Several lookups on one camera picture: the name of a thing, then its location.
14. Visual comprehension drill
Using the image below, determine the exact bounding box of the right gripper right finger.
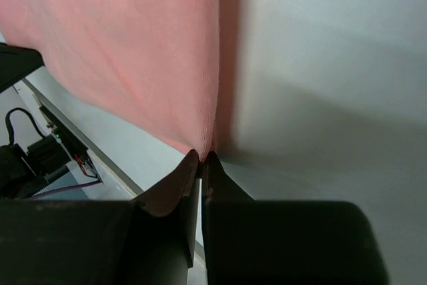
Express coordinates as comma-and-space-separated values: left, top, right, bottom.
201, 152, 389, 284

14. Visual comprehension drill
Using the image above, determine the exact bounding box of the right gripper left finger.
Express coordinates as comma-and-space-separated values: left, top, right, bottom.
1, 151, 199, 284

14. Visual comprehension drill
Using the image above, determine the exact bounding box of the pink t shirt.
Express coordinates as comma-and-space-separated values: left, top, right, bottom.
1, 0, 219, 158

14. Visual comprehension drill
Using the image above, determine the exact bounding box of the aluminium table rail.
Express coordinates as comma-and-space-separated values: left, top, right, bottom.
23, 77, 207, 272

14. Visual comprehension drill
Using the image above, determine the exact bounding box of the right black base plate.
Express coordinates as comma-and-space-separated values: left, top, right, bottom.
1, 107, 103, 199

